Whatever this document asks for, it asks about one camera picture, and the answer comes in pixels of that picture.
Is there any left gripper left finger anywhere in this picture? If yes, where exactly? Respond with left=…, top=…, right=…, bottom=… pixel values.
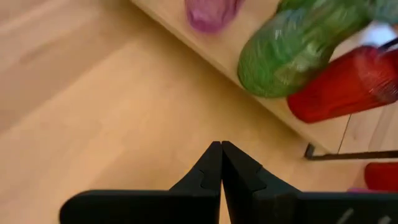
left=58, top=140, right=223, bottom=224

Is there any slender pink glass vase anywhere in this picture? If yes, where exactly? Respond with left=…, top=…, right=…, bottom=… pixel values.
left=185, top=0, right=246, bottom=34

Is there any red ribbed bottle vase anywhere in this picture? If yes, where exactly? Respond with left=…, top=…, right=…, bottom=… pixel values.
left=286, top=45, right=398, bottom=124

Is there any large green glass vase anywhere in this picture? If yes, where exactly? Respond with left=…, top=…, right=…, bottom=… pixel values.
left=236, top=0, right=374, bottom=99

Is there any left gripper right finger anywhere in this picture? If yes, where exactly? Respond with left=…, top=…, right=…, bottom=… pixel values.
left=221, top=140, right=398, bottom=224

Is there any wide red ribbed vase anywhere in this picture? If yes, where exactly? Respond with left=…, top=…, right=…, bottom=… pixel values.
left=363, top=162, right=398, bottom=193

